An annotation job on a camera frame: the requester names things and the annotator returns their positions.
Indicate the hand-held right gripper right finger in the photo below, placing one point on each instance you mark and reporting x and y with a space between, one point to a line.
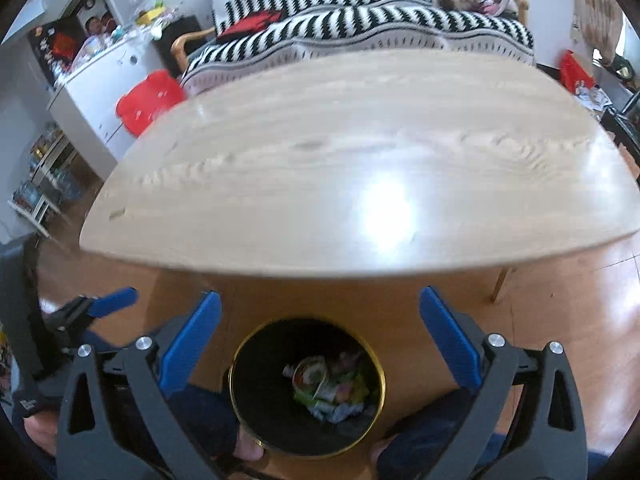
450 345

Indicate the scattered printed papers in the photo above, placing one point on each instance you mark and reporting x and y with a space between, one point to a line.
592 97

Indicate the person's left leg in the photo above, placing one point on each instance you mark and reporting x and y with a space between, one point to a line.
205 420

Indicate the yellow box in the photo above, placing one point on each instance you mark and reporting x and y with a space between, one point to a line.
150 16

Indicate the person's right leg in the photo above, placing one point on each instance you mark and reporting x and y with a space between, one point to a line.
430 435

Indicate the red bear-shaped stool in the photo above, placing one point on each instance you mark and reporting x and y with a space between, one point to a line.
150 102

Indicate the black box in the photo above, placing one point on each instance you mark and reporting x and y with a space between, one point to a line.
177 42

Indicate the person's left hand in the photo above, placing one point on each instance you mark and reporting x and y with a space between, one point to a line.
40 432

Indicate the red bag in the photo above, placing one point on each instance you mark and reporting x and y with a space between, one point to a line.
576 72

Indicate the yellow green popcorn bag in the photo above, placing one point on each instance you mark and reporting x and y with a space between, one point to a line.
307 399

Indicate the white low shelf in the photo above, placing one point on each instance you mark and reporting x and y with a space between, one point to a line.
42 185

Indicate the wooden sofa armrest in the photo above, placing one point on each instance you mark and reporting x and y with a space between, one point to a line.
187 42
521 7

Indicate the person's leg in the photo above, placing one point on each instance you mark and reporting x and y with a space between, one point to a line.
205 420
430 435

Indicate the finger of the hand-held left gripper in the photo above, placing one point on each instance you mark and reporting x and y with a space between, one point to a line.
115 302

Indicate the red cloth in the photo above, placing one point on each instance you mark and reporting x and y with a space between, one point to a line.
250 25

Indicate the white cabinet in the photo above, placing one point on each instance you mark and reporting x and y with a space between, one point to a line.
100 95

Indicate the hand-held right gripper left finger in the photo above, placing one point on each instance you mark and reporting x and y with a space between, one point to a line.
192 345

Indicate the black white striped sofa cover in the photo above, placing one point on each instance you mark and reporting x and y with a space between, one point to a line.
380 15

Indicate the wooden table leg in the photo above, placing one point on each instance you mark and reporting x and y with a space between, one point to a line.
502 285

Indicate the black gold-rimmed trash bin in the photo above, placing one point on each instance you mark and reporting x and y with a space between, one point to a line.
265 410

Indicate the dark low cabinet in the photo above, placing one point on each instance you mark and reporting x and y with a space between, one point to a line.
625 115

